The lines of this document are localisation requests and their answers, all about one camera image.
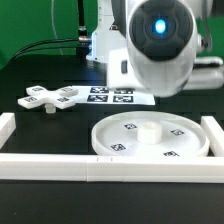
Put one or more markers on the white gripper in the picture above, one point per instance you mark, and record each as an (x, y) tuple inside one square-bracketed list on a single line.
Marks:
[(207, 73)]

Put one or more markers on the white round table top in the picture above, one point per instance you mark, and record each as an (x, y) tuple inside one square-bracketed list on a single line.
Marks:
[(116, 135)]

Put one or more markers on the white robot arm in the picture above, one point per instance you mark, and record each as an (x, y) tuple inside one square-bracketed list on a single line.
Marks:
[(161, 47)]

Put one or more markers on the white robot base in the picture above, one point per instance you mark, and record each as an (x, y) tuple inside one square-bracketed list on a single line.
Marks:
[(106, 36)]

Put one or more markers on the white marker sheet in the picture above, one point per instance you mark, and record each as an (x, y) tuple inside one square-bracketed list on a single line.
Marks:
[(102, 95)]

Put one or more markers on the black vertical pole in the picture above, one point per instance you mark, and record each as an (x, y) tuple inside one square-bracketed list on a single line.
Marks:
[(82, 31)]

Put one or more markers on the white cross-shaped table base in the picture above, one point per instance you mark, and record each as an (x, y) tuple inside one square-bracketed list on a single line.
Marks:
[(61, 98)]

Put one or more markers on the white U-shaped fence frame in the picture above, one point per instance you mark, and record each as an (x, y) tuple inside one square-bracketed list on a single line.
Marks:
[(93, 168)]

